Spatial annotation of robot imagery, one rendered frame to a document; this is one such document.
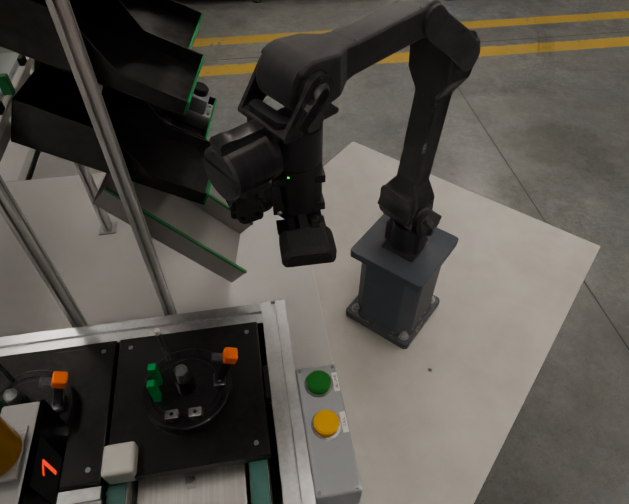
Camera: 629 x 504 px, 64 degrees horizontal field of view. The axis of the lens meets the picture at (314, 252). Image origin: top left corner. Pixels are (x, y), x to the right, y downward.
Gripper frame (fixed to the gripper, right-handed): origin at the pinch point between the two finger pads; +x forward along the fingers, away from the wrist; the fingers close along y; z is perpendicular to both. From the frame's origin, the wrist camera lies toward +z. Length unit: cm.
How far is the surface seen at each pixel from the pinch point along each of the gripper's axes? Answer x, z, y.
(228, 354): 18.2, 11.8, 5.5
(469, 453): 40, -26, 18
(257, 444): 28.4, 9.1, 15.4
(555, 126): 126, -179, -187
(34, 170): 45, 68, -82
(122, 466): 26.4, 28.2, 16.3
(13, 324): 39, 57, -22
